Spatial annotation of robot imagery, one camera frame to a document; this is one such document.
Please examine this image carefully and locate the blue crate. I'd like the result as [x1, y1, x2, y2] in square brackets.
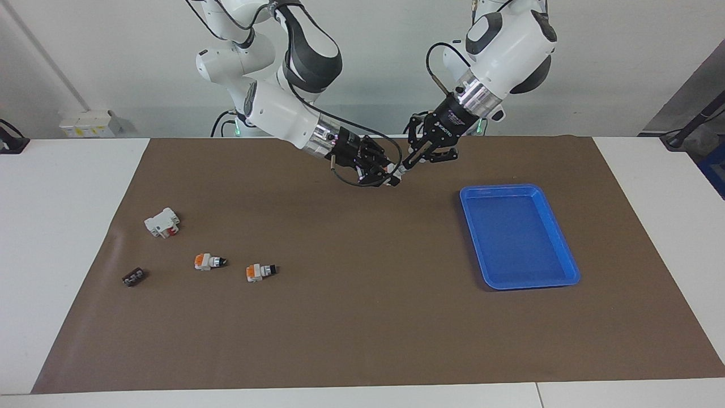
[698, 142, 725, 199]

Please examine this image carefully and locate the brown table mat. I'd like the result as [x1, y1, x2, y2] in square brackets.
[31, 135, 725, 394]

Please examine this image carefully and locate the blue plastic tray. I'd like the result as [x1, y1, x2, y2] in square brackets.
[459, 184, 581, 291]

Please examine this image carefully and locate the white circuit breaker red lever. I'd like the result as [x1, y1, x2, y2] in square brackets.
[144, 207, 181, 239]

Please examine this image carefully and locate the black right base cable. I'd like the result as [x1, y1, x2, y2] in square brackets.
[211, 110, 234, 138]

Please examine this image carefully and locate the black clamp device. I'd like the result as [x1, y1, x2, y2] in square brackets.
[0, 119, 30, 155]

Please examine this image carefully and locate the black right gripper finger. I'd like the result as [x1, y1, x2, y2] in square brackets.
[362, 136, 400, 176]
[354, 164, 400, 188]

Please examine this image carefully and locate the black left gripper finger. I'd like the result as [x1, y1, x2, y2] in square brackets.
[413, 146, 459, 168]
[403, 113, 430, 171]

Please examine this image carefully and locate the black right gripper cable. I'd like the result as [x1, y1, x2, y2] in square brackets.
[283, 79, 404, 189]

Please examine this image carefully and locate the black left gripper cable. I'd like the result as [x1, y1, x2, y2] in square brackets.
[426, 42, 457, 94]

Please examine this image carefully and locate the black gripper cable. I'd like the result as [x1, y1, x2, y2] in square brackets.
[426, 42, 457, 94]
[283, 79, 404, 189]

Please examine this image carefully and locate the black stand pole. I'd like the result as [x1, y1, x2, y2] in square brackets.
[660, 91, 725, 151]

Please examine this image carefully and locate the white wall power box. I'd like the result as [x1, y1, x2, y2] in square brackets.
[59, 110, 122, 138]

